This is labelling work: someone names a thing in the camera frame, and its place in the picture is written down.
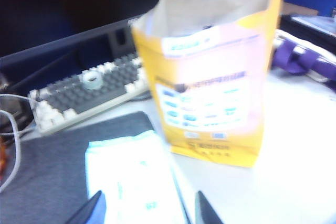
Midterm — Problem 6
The yellow paper bag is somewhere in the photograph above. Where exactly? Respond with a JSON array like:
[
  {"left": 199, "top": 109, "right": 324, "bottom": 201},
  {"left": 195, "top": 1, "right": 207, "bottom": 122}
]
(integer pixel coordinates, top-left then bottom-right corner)
[{"left": 131, "top": 0, "right": 287, "bottom": 169}]

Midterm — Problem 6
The white cable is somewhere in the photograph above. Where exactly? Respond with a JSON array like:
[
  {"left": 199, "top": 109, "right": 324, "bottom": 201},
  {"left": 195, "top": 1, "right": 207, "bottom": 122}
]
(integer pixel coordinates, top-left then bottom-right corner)
[{"left": 0, "top": 94, "right": 36, "bottom": 192}]

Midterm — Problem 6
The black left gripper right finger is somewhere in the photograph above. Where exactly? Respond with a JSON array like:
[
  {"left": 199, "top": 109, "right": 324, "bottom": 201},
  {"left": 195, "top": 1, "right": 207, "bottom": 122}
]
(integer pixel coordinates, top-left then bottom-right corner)
[{"left": 194, "top": 190, "right": 224, "bottom": 224}]

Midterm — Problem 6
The light blue wet wipes pack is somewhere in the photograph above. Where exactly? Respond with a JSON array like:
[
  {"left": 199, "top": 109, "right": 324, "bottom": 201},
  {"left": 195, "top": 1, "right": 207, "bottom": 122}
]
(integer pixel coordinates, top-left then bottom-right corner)
[{"left": 84, "top": 130, "right": 191, "bottom": 224}]

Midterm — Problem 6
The grey desk mat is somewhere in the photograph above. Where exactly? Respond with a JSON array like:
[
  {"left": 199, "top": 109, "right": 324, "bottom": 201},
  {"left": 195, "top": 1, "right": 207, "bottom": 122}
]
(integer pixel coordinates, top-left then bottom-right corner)
[{"left": 0, "top": 111, "right": 158, "bottom": 224}]

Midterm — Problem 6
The clear tape roll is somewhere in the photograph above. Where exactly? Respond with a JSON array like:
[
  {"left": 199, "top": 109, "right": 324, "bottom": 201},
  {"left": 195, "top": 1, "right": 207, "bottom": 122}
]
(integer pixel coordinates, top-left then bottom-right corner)
[{"left": 81, "top": 71, "right": 103, "bottom": 90}]

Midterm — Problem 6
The purple object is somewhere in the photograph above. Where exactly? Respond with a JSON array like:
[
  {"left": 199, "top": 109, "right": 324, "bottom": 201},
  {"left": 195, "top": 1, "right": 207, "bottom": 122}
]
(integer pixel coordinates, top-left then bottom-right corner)
[{"left": 272, "top": 36, "right": 336, "bottom": 79}]

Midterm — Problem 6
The grey and white keyboard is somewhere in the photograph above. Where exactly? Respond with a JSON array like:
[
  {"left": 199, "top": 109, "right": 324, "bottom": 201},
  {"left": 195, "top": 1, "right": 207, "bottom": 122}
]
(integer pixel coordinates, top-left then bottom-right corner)
[{"left": 27, "top": 52, "right": 153, "bottom": 135}]

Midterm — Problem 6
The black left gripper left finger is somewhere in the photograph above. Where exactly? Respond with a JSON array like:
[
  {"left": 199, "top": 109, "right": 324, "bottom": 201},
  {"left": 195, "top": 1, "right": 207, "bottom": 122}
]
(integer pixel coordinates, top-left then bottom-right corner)
[{"left": 64, "top": 190, "right": 107, "bottom": 224}]

